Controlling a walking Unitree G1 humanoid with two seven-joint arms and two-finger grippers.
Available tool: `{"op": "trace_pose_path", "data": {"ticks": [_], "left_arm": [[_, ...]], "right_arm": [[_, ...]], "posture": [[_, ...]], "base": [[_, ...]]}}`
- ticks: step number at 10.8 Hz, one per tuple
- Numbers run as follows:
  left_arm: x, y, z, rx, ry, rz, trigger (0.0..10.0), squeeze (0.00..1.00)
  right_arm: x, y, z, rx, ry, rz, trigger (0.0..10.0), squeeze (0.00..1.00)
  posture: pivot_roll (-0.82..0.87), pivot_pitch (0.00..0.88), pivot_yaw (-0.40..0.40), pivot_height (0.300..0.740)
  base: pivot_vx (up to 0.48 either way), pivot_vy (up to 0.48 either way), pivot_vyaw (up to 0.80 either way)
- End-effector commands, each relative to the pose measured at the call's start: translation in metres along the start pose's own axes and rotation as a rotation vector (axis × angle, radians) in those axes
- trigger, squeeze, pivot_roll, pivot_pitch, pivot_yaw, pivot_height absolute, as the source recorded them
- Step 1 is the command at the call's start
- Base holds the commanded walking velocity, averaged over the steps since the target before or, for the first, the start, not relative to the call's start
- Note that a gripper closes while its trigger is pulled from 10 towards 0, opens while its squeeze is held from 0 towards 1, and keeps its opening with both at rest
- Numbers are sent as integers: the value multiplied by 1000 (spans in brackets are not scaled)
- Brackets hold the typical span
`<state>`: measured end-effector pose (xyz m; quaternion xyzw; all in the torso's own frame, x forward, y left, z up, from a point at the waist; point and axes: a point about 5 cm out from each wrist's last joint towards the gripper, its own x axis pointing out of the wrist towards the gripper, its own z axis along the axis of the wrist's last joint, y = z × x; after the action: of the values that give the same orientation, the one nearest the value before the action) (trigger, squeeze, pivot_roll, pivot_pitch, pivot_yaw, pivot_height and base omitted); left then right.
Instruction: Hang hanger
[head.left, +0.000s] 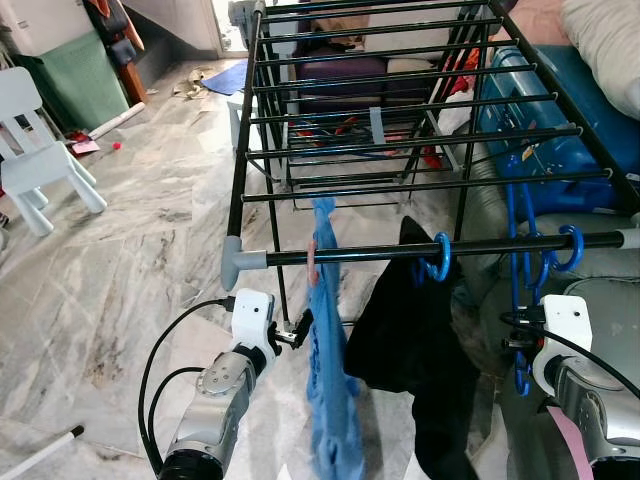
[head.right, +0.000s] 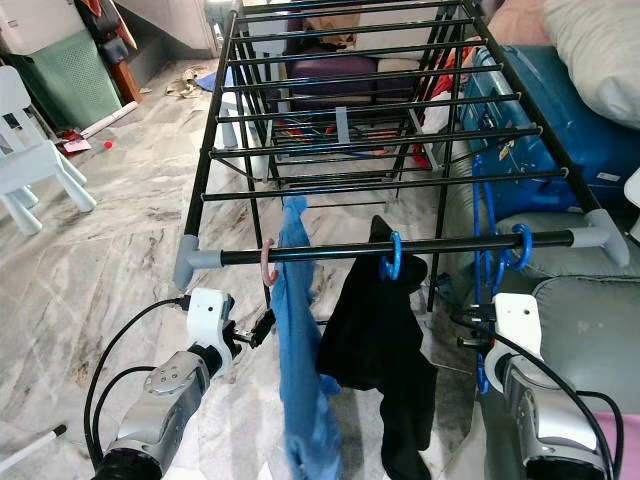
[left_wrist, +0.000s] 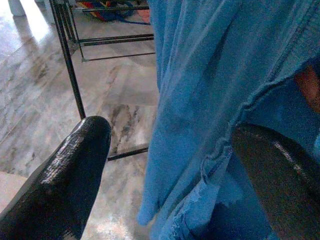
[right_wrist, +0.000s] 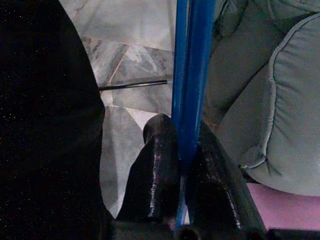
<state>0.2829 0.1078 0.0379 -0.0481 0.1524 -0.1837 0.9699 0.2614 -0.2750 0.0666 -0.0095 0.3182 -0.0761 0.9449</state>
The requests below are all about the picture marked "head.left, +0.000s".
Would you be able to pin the blue plastic hanger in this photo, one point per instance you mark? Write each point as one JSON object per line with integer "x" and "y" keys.
{"x": 515, "y": 200}
{"x": 446, "y": 258}
{"x": 577, "y": 245}

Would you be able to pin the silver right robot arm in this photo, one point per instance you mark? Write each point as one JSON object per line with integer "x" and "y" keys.
{"x": 590, "y": 420}

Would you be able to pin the pink plastic hanger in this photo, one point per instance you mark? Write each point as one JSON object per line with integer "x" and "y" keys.
{"x": 311, "y": 270}

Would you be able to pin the blue shirt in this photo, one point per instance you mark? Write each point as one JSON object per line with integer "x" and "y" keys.
{"x": 330, "y": 380}

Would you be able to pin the green sofa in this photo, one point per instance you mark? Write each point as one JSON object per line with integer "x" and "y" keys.
{"x": 615, "y": 320}

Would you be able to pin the black drying rack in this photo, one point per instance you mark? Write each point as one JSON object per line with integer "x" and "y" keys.
{"x": 360, "y": 254}

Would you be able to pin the black garment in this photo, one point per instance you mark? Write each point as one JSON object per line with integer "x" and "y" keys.
{"x": 410, "y": 340}

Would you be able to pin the pink cloth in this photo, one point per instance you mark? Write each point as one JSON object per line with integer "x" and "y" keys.
{"x": 572, "y": 445}

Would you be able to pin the blue storage bag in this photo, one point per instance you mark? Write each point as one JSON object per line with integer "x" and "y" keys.
{"x": 575, "y": 152}

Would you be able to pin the blue floor mat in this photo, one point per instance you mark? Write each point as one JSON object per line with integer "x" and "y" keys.
{"x": 225, "y": 78}

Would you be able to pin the purple cushion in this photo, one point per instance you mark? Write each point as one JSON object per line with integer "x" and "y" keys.
{"x": 340, "y": 75}

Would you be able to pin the brown crumpled paper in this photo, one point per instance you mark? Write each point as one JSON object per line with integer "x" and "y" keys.
{"x": 190, "y": 85}

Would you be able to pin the white tube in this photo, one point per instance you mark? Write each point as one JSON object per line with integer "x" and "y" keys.
{"x": 112, "y": 122}

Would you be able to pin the pink paper sheet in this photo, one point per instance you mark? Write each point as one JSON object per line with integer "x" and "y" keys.
{"x": 85, "y": 146}

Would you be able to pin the beige cushion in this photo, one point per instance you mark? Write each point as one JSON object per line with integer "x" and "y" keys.
{"x": 605, "y": 45}

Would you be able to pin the green fabric cabinet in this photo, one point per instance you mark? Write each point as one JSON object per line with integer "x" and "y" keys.
{"x": 80, "y": 85}

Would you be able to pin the white storage box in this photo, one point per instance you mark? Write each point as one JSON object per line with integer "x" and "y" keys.
{"x": 45, "y": 25}

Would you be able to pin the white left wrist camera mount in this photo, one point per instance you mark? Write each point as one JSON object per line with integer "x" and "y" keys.
{"x": 252, "y": 320}

